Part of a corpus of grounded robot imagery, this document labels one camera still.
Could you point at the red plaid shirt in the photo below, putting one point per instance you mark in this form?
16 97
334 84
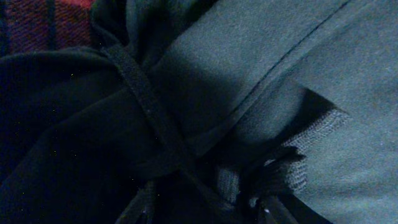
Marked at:
37 25

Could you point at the black garment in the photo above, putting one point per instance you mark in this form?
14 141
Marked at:
207 112

